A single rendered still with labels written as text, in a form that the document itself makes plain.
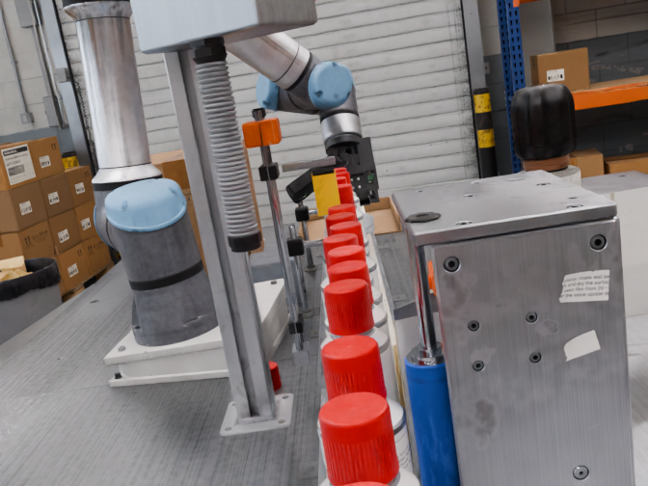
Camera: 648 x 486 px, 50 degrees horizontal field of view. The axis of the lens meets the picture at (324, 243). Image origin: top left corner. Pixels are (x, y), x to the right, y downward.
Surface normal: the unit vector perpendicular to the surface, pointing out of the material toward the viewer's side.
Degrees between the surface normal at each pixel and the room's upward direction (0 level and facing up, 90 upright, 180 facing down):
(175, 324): 73
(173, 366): 90
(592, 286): 90
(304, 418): 0
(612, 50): 90
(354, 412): 3
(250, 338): 90
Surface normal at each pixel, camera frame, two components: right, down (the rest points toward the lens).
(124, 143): 0.34, 0.15
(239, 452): -0.16, -0.96
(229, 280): -0.01, 0.23
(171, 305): 0.15, -0.09
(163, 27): -0.57, 0.28
